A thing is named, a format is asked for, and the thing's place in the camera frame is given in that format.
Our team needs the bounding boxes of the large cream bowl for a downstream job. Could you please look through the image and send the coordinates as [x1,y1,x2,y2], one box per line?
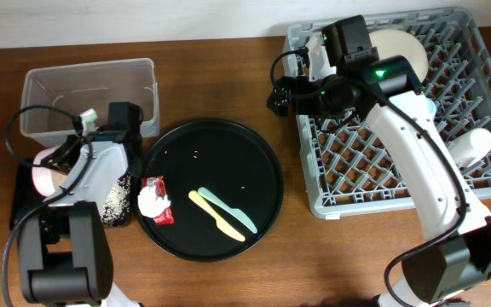
[369,29,429,82]

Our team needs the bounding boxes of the white cup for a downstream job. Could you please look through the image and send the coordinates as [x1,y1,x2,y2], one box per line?
[449,128,491,168]

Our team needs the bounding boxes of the white red wrapper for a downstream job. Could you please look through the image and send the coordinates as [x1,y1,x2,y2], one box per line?
[137,177,175,226]

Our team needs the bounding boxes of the light blue cup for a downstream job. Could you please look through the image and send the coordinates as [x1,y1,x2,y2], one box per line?
[426,98,437,120]

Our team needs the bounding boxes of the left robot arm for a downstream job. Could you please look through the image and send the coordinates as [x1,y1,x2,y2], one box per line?
[2,101,143,306]

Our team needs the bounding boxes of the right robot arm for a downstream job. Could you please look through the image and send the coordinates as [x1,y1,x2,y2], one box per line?
[267,15,491,306]

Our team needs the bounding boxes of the light blue plastic knife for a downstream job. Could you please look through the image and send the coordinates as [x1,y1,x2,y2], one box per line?
[198,187,257,234]

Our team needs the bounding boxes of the grey dishwasher rack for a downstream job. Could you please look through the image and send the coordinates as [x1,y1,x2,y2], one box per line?
[297,8,491,220]

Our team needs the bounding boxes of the yellow plastic knife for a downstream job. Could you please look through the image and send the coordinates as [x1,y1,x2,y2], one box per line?
[188,190,246,242]

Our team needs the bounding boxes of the round black tray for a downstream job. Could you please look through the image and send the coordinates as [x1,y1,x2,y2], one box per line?
[138,119,284,262]

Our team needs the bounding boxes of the spilled white grains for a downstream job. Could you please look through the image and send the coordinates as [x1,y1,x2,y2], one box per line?
[100,175,131,228]

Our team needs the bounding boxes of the clear plastic bin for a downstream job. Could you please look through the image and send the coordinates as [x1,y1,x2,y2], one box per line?
[20,58,160,138]

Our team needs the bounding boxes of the pink bowl with grains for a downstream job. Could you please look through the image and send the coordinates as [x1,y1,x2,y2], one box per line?
[32,167,68,197]

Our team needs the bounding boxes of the white tissue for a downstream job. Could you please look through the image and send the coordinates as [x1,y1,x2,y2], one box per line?
[137,186,170,218]

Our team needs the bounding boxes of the black rectangular tray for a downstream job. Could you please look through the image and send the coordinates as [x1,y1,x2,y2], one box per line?
[9,162,132,229]

